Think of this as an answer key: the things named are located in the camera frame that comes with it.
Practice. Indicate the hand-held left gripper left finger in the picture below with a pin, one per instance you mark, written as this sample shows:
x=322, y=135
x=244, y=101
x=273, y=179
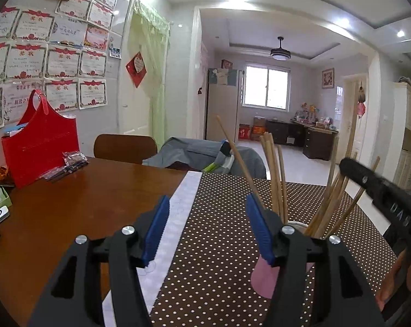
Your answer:
x=156, y=231

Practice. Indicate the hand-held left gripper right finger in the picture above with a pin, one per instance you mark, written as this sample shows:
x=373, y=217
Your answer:
x=260, y=231

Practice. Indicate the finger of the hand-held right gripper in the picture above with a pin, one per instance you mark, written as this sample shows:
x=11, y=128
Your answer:
x=362, y=179

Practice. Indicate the pink cup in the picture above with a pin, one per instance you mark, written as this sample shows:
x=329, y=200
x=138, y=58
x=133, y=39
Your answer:
x=263, y=279

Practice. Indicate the bunch of wooden chopsticks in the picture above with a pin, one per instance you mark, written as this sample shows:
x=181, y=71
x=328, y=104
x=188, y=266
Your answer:
x=273, y=177

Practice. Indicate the person's right hand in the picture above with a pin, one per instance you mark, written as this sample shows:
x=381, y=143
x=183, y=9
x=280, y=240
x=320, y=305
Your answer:
x=393, y=286

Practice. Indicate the brown polka dot table mat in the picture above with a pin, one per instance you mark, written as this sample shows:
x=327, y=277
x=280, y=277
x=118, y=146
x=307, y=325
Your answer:
x=219, y=262

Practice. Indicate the dark wooden desk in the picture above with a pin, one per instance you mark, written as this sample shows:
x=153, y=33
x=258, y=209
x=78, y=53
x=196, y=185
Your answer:
x=316, y=143

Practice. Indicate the red hanging ornament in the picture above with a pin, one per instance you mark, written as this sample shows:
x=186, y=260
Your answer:
x=361, y=109

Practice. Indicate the striped scarf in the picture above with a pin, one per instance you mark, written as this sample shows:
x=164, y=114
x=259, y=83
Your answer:
x=224, y=161

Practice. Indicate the grey jacket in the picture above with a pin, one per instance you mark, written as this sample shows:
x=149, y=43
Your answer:
x=188, y=153

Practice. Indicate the brown wooden chair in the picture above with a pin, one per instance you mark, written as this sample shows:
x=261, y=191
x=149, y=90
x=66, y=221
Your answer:
x=123, y=148

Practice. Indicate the dark low cabinet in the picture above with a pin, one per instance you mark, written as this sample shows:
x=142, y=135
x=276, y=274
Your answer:
x=280, y=133

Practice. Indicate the orange box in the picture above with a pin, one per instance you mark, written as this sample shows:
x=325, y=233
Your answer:
x=257, y=133

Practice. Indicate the red box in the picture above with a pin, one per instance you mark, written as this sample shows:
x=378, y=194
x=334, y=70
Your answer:
x=244, y=131

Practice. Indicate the small framed picture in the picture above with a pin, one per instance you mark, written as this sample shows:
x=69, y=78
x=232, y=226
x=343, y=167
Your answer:
x=327, y=78

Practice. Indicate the clear plastic packet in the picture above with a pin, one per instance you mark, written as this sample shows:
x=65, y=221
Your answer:
x=74, y=158

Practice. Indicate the cardboard box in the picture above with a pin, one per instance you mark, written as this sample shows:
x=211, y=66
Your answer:
x=259, y=121

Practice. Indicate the packet of black pens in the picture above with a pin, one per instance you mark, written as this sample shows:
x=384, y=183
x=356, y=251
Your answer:
x=60, y=173

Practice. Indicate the beige refrigerator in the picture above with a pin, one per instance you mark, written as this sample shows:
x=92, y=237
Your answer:
x=222, y=109

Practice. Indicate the window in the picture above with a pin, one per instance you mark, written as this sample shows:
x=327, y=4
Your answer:
x=266, y=85

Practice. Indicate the red bag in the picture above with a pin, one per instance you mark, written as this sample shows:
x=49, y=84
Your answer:
x=45, y=150

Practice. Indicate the green curtain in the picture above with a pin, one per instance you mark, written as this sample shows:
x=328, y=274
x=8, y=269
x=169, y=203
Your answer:
x=157, y=92

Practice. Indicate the ceiling fan lamp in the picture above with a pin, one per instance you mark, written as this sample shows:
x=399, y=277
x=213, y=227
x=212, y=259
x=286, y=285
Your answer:
x=280, y=54

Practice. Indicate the ceiling spotlight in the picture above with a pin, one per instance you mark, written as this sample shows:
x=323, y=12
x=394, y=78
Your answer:
x=343, y=23
x=400, y=34

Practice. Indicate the green box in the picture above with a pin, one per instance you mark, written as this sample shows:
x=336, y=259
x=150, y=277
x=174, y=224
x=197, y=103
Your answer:
x=0, y=194

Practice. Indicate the box on refrigerator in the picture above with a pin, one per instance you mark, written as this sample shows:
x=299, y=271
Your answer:
x=227, y=64

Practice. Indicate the red diamond wall decoration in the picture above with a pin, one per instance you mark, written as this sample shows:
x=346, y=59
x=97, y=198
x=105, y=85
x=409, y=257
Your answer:
x=136, y=70

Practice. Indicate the small wall photo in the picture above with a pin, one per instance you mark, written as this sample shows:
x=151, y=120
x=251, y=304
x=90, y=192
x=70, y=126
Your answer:
x=115, y=52

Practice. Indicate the wall of award certificates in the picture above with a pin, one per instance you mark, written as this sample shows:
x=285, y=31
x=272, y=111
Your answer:
x=62, y=61

